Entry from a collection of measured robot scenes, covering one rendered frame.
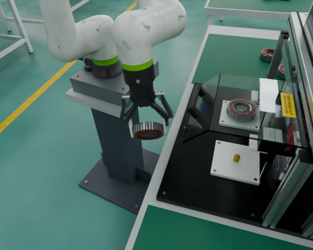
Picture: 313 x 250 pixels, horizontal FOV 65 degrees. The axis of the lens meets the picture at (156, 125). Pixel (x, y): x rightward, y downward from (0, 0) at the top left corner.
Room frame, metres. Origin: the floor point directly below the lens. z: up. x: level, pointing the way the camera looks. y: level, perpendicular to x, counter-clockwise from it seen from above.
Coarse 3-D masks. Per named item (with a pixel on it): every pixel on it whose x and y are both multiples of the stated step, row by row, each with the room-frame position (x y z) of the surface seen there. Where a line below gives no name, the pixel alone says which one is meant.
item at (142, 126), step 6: (138, 126) 0.61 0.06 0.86; (144, 126) 0.60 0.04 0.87; (150, 126) 0.60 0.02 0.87; (156, 126) 0.61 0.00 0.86; (162, 126) 0.62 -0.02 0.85; (138, 132) 0.60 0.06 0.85; (144, 132) 0.62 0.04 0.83; (150, 132) 0.61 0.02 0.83; (156, 132) 0.60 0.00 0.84; (162, 132) 0.61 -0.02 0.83; (138, 138) 0.62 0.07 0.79; (144, 138) 0.63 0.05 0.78; (150, 138) 0.63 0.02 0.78; (156, 138) 0.63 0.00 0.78
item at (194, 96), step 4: (196, 88) 0.54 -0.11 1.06; (200, 88) 0.54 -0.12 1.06; (192, 92) 0.53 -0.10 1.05; (196, 92) 0.52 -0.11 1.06; (200, 92) 0.54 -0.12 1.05; (204, 92) 0.54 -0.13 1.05; (192, 96) 0.51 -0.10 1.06; (196, 96) 0.51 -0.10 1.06; (200, 96) 0.54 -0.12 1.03; (192, 100) 0.49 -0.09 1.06; (196, 100) 0.49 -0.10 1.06; (188, 104) 0.48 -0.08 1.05; (192, 104) 0.47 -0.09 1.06; (188, 108) 0.46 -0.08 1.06; (192, 108) 0.46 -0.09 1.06; (196, 108) 0.47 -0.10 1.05; (188, 112) 0.46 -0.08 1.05; (192, 112) 0.46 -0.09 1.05; (196, 112) 0.46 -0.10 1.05; (200, 112) 0.46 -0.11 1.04; (192, 116) 0.46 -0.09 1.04; (196, 116) 0.45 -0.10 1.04
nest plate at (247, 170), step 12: (216, 144) 0.59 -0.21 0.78; (228, 144) 0.59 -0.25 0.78; (216, 156) 0.53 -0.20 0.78; (228, 156) 0.53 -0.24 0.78; (240, 156) 0.53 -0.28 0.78; (252, 156) 0.53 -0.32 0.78; (216, 168) 0.49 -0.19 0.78; (228, 168) 0.48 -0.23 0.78; (240, 168) 0.48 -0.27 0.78; (252, 168) 0.48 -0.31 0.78; (240, 180) 0.44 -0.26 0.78; (252, 180) 0.43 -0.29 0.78
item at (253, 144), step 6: (252, 144) 0.49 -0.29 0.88; (258, 144) 0.48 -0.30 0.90; (264, 144) 0.47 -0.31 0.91; (270, 144) 0.46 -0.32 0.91; (276, 144) 0.46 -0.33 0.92; (252, 150) 0.48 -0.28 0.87; (258, 150) 0.47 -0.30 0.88; (264, 150) 0.46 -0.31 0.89; (270, 150) 0.46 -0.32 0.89; (276, 150) 0.45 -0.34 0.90; (282, 150) 0.45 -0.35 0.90; (288, 150) 0.45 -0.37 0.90; (294, 150) 0.45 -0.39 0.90; (288, 156) 0.44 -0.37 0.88; (294, 156) 0.44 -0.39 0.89; (288, 162) 0.45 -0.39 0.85
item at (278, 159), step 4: (276, 156) 0.50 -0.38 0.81; (280, 156) 0.49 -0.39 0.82; (284, 156) 0.49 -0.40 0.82; (276, 160) 0.49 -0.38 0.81; (280, 160) 0.47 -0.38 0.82; (284, 160) 0.47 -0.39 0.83; (276, 164) 0.47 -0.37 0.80; (280, 164) 0.46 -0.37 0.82; (284, 164) 0.46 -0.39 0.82; (276, 168) 0.46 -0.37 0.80; (280, 168) 0.45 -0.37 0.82; (284, 168) 0.44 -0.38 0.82; (288, 168) 0.44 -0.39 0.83; (276, 172) 0.45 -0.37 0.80; (280, 172) 0.44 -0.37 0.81; (284, 172) 0.44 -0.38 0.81; (276, 176) 0.44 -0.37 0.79
